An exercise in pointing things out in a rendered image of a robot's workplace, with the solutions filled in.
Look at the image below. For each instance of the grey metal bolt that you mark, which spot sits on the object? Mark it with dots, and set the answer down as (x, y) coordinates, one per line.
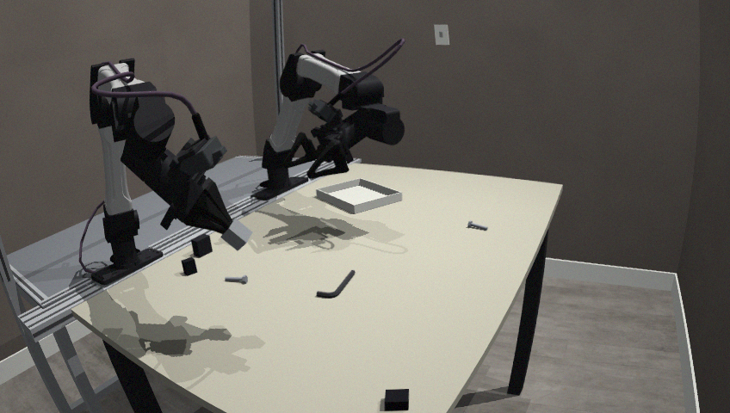
(244, 279)
(470, 224)

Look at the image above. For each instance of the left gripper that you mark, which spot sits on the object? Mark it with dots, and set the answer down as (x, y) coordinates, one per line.
(330, 147)

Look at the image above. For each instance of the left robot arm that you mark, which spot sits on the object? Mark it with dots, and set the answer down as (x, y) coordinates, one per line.
(379, 122)

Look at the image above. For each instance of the black l-shaped hex key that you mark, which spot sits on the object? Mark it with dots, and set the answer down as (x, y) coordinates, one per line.
(339, 289)

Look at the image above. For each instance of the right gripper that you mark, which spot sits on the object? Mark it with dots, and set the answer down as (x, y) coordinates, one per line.
(181, 191)

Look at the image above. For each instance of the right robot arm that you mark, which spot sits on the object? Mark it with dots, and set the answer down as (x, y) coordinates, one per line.
(148, 132)

